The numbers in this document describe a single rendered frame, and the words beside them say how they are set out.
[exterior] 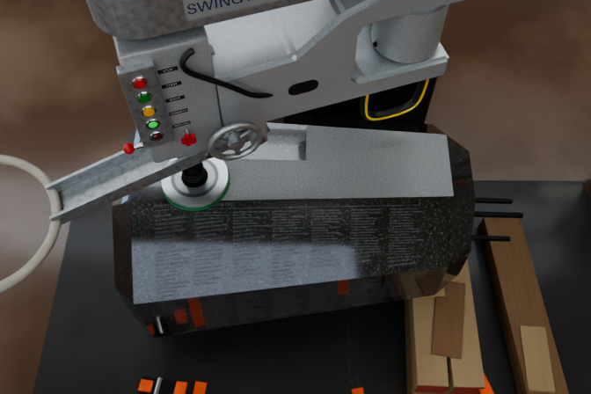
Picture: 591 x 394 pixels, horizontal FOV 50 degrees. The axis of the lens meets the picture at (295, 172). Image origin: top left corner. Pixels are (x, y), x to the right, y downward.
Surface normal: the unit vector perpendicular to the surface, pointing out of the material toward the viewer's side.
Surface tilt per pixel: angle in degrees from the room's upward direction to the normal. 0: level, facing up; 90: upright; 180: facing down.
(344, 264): 45
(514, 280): 0
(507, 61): 0
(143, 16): 90
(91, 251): 0
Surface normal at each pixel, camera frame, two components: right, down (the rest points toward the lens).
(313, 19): -0.61, -0.24
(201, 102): 0.32, 0.80
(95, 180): -0.26, -0.44
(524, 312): 0.00, -0.54
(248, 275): 0.01, 0.22
